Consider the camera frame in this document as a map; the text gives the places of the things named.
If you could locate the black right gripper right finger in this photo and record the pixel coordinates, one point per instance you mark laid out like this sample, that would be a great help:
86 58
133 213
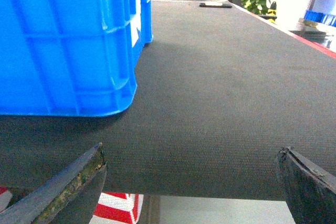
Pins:
308 189

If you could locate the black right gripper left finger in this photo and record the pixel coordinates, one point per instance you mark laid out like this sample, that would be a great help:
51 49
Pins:
71 196

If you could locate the large blue plastic crate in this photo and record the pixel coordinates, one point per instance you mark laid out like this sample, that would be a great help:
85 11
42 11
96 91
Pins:
71 57

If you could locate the background shelf with blue bins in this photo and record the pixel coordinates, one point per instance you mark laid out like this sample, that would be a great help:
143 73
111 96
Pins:
318 23

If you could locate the red white striped barrier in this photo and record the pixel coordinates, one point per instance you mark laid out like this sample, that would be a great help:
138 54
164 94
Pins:
104 207

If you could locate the black yellow striped bollard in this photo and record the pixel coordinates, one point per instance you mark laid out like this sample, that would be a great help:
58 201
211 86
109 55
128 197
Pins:
271 15

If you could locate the black flat tray on table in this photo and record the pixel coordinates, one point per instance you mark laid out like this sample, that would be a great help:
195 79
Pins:
215 5

